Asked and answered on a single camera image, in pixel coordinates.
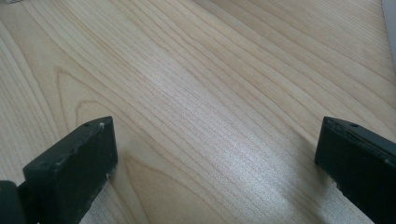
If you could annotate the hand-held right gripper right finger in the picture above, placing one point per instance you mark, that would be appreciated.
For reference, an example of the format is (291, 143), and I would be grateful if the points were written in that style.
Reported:
(361, 165)

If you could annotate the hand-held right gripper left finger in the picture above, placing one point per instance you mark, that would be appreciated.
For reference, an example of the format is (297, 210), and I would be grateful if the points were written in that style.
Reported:
(71, 168)

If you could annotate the white plastic storage box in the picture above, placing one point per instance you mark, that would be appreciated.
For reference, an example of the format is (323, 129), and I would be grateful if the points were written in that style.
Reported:
(390, 28)

